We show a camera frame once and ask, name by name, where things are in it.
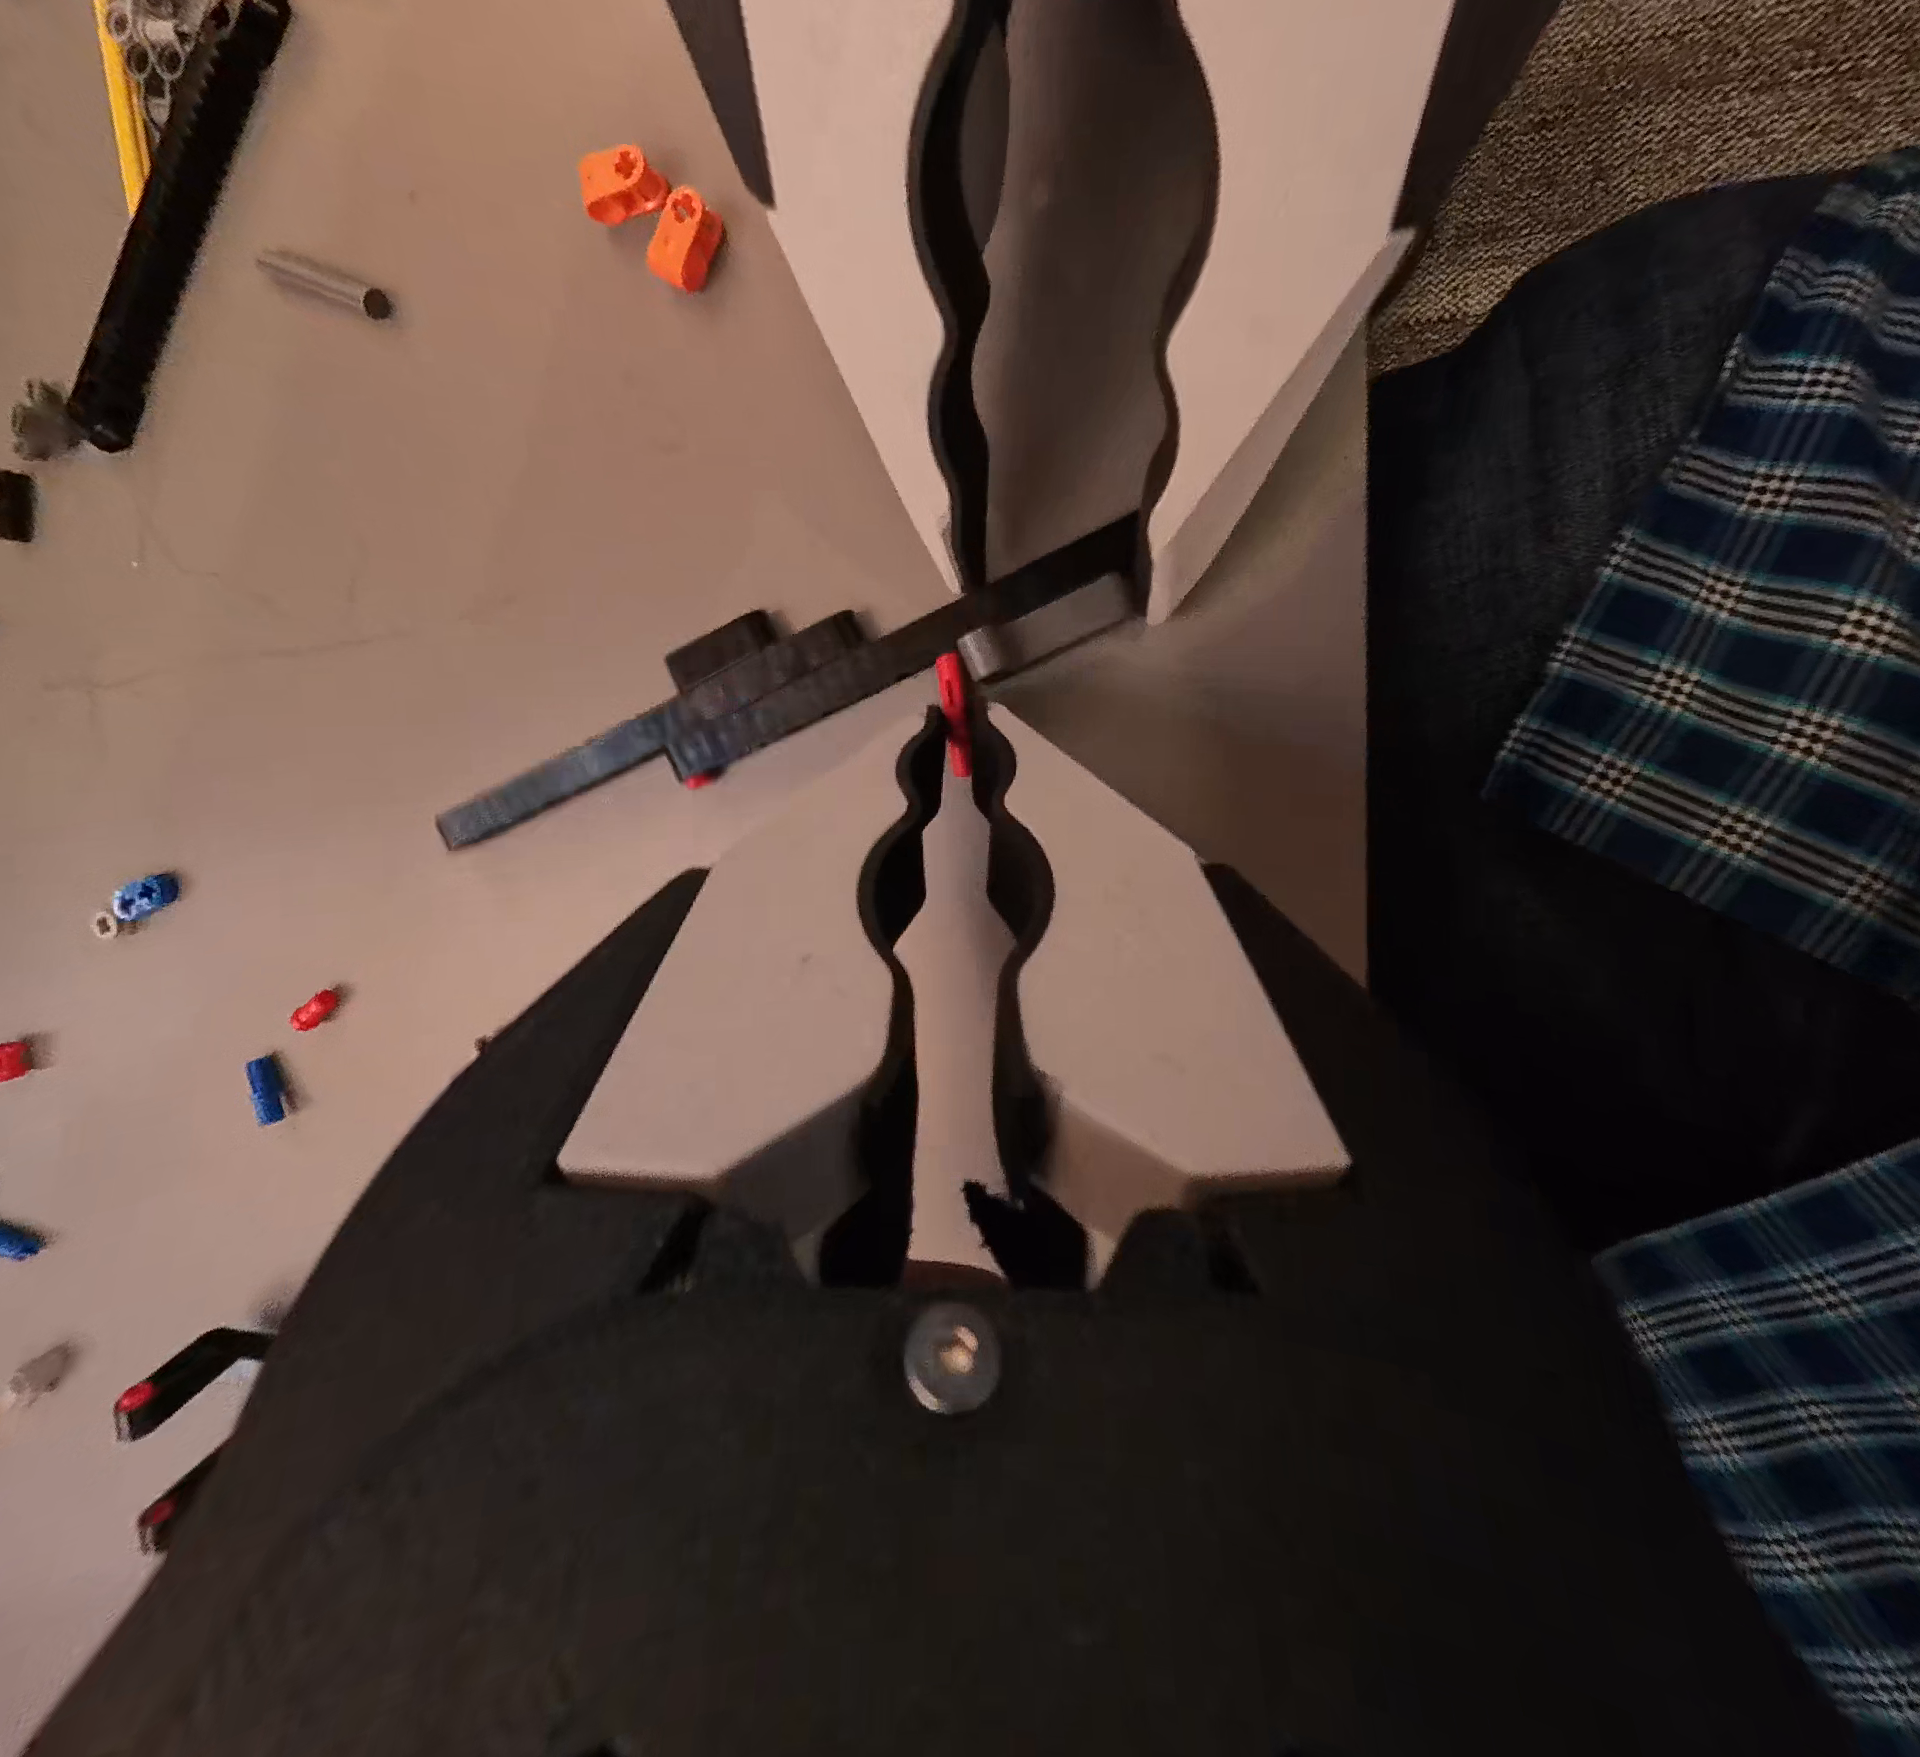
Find black frame assembly red pins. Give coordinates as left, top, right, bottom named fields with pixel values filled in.
left=115, top=1325, right=273, bottom=1556

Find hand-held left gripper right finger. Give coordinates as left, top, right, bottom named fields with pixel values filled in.
left=959, top=699, right=1357, bottom=1292

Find black gear rack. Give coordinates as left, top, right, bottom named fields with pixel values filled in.
left=66, top=0, right=294, bottom=454

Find dark grey axle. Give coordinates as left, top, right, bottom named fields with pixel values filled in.
left=254, top=250, right=397, bottom=323

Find dark grey short beam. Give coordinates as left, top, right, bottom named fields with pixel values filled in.
left=958, top=572, right=1135, bottom=682

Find yellow long axle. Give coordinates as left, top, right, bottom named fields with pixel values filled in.
left=76, top=0, right=156, bottom=213

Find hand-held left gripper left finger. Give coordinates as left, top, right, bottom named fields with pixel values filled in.
left=555, top=708, right=949, bottom=1290

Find long black beam assembly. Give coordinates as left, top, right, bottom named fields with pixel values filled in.
left=436, top=519, right=1146, bottom=853

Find person's dark jeans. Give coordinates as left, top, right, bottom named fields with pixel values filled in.
left=1363, top=174, right=1920, bottom=1757

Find orange connector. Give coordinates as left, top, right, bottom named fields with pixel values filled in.
left=649, top=184, right=728, bottom=295
left=578, top=146, right=670, bottom=229

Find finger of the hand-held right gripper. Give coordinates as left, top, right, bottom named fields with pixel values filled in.
left=718, top=0, right=1004, bottom=594
left=1144, top=0, right=1505, bottom=631

